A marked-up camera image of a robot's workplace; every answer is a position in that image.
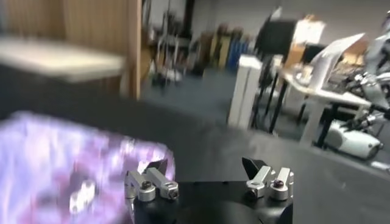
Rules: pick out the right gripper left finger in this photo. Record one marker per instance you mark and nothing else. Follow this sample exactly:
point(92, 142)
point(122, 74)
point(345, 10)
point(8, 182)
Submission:
point(161, 182)

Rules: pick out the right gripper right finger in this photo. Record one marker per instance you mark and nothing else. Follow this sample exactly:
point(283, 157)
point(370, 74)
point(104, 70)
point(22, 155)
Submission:
point(262, 179)

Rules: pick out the lavender t-shirt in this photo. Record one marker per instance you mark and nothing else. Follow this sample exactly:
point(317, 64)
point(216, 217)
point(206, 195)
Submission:
point(61, 158)

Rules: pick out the large black table cover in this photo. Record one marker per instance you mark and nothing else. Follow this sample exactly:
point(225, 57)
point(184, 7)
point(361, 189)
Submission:
point(228, 146)

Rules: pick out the tall white cardboard box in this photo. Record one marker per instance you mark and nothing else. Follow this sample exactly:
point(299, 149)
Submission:
point(243, 91)

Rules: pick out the white humanoid robot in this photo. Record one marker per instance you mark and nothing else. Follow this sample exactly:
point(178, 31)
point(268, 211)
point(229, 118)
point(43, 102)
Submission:
point(350, 141)

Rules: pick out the white curved sheet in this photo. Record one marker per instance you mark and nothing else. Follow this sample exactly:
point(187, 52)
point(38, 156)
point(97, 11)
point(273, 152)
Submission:
point(332, 58)

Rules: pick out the black monitor on tripod stand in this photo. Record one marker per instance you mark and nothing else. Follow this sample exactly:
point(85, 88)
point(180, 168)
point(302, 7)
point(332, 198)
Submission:
point(275, 36)

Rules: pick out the white rectangular table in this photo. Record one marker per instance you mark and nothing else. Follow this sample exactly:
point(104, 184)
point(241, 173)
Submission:
point(61, 61)

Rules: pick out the wooden folding screen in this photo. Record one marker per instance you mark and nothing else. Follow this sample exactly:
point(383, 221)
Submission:
point(91, 24)

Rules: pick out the white pedestal side table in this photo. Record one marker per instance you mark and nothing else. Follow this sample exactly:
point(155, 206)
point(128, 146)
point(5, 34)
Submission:
point(314, 97)

